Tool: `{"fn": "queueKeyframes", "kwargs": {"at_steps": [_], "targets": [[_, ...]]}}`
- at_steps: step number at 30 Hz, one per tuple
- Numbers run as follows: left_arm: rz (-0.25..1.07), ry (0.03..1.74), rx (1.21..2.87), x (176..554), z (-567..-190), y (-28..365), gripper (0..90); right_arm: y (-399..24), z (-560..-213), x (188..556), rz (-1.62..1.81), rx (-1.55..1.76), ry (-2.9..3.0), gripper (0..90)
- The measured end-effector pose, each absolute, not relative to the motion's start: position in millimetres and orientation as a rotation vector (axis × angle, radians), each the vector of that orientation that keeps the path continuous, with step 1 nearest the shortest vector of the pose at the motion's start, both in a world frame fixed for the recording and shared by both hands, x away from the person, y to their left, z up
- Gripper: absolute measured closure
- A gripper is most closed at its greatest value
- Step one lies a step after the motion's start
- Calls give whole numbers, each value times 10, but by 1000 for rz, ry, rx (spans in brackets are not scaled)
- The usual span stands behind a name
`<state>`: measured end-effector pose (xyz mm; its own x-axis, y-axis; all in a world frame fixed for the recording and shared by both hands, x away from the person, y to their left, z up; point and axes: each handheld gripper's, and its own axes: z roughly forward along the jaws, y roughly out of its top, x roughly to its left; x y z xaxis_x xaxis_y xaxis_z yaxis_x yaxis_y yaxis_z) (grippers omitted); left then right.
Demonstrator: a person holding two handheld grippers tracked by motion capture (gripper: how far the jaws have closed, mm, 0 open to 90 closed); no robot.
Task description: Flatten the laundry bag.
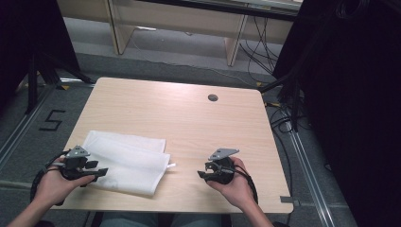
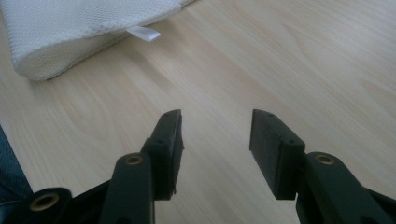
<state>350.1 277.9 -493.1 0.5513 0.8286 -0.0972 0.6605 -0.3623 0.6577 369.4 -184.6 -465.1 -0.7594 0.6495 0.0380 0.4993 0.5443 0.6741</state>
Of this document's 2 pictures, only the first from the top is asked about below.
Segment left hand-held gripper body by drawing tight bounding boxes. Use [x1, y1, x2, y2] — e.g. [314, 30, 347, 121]
[51, 145, 91, 182]

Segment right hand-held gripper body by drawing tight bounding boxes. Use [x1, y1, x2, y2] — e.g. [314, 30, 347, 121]
[207, 148, 240, 185]

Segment white cloth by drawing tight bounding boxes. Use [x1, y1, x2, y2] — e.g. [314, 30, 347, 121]
[80, 130, 177, 197]

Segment person's right hand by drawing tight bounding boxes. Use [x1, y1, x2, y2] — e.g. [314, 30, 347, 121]
[206, 156, 253, 211]

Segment person's left hand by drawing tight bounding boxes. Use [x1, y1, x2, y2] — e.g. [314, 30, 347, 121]
[32, 157, 96, 207]

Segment person's legs in jeans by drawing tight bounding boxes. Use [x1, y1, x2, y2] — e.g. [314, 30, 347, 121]
[97, 211, 224, 227]

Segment grey tape strip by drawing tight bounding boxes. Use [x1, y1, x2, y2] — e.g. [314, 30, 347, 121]
[279, 195, 301, 208]

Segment black metal stand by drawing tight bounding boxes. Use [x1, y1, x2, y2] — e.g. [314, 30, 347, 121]
[258, 70, 305, 132]
[24, 51, 96, 115]

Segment black curtain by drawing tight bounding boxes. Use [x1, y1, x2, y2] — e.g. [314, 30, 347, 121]
[0, 0, 81, 110]
[272, 0, 401, 227]

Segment light wooden desk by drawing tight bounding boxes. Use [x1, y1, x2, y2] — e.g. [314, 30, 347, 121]
[56, 0, 305, 67]

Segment metal floor rail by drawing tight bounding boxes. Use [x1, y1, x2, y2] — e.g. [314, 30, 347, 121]
[285, 122, 336, 227]
[0, 84, 55, 171]

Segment black floor cables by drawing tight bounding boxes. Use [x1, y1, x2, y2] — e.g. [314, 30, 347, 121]
[264, 99, 316, 227]

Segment hanging black cables bundle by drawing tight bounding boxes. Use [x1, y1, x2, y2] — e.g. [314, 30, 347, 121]
[238, 15, 282, 83]

